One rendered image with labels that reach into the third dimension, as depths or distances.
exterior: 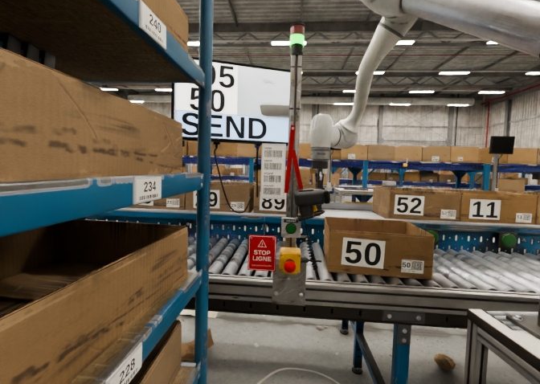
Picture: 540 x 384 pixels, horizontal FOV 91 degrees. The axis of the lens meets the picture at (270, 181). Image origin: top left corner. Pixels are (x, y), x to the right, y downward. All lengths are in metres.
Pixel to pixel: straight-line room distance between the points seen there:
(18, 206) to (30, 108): 0.09
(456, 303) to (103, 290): 1.08
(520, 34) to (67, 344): 0.91
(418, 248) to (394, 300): 0.22
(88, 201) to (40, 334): 0.12
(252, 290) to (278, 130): 0.61
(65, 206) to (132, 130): 0.17
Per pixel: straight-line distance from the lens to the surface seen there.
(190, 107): 1.03
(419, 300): 1.15
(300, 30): 1.06
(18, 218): 0.24
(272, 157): 0.95
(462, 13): 0.88
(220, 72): 1.08
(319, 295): 1.06
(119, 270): 0.39
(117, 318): 0.41
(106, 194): 0.30
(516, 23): 0.83
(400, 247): 1.17
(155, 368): 0.56
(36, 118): 0.30
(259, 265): 1.00
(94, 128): 0.35
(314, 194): 0.89
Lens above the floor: 1.16
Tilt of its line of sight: 3 degrees down
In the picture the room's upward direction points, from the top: 2 degrees clockwise
